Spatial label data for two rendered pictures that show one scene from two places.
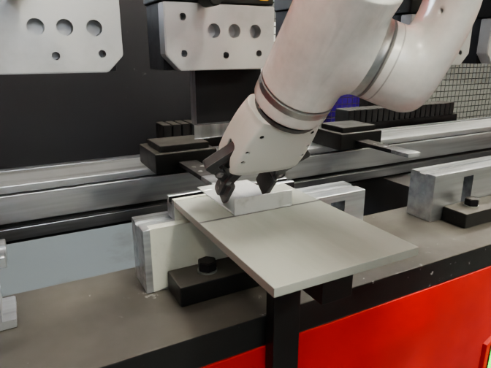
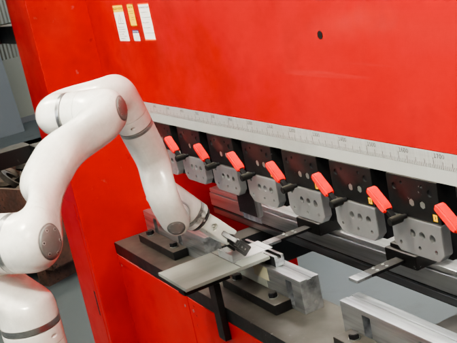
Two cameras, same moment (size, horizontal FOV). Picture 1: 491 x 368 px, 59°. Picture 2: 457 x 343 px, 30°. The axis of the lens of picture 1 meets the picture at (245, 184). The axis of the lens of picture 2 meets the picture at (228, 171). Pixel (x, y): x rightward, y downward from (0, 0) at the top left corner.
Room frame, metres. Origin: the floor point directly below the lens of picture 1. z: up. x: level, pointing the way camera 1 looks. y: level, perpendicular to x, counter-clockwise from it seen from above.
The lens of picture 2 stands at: (0.67, -2.27, 1.84)
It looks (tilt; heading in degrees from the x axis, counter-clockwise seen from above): 15 degrees down; 92
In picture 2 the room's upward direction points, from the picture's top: 12 degrees counter-clockwise
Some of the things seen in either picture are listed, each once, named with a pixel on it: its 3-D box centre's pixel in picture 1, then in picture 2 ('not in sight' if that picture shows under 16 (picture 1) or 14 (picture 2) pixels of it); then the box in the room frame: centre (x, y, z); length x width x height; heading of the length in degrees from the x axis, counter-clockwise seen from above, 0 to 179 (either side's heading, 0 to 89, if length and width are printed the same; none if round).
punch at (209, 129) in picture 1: (226, 102); (249, 205); (0.63, 0.03, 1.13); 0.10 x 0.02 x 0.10; 118
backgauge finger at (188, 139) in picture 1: (191, 160); (301, 226); (0.76, 0.10, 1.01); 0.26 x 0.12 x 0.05; 28
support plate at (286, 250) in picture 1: (280, 224); (213, 265); (0.50, -0.04, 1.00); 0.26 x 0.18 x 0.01; 28
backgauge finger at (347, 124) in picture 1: (368, 139); (394, 259); (0.96, -0.27, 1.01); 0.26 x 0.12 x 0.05; 28
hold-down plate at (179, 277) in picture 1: (269, 264); (255, 292); (0.59, -0.04, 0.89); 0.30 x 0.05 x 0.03; 118
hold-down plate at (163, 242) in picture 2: not in sight; (162, 244); (0.29, 0.53, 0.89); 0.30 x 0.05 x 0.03; 118
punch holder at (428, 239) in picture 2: not in sight; (430, 210); (0.99, -0.66, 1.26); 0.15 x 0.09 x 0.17; 118
